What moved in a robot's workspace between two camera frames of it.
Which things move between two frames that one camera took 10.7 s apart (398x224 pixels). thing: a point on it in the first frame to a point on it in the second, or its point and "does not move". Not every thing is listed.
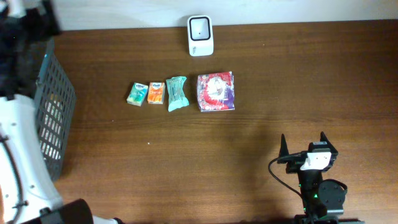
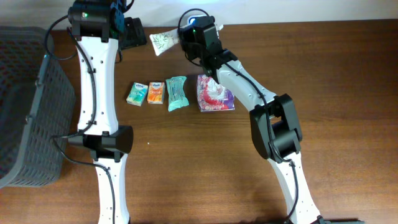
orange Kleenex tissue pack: (156, 92) does not move
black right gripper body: (295, 162) to (188, 44)
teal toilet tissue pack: (177, 98) does not move
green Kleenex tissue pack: (138, 92) does not move
